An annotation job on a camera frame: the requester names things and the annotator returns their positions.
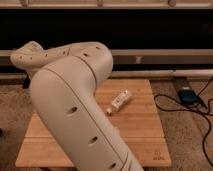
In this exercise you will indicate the wooden table board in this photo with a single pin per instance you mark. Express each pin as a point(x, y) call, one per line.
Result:
point(138, 123)

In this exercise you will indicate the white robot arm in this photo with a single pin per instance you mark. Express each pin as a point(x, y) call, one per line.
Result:
point(62, 88)

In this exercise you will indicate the small white plastic bottle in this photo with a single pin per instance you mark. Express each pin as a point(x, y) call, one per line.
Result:
point(118, 102)

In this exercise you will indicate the dark blue power adapter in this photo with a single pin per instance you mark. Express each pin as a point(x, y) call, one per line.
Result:
point(187, 96)

